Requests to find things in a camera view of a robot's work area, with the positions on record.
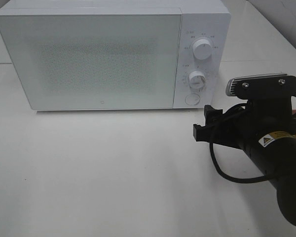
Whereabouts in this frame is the lower white timer knob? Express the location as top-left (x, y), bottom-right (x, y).
top-left (188, 71), bottom-right (205, 90)

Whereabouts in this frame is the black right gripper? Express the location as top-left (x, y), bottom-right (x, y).
top-left (193, 97), bottom-right (296, 151)

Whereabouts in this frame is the upper white power knob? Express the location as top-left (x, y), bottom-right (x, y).
top-left (192, 37), bottom-right (213, 60)

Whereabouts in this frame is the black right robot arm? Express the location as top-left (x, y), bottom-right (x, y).
top-left (193, 98), bottom-right (296, 226)

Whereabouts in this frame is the black camera cable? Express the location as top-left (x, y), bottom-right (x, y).
top-left (208, 93), bottom-right (296, 184)

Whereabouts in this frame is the round white door button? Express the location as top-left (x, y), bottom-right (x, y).
top-left (185, 93), bottom-right (200, 107)

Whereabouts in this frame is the white microwave door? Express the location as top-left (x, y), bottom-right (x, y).
top-left (0, 8), bottom-right (182, 111)

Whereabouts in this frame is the white microwave oven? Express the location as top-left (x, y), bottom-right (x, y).
top-left (0, 0), bottom-right (231, 109)

